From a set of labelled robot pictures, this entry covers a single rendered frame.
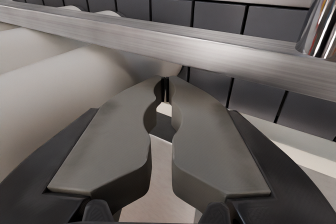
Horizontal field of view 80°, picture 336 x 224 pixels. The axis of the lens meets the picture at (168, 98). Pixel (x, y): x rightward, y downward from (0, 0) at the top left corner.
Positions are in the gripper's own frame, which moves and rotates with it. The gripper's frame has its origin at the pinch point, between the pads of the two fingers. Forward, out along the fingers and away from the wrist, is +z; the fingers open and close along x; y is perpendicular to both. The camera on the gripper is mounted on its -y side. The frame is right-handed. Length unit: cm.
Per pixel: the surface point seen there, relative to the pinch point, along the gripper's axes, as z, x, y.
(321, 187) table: 2.5, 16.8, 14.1
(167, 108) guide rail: 2.3, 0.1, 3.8
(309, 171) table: 3.3, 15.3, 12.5
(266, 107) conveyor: 1.9, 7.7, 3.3
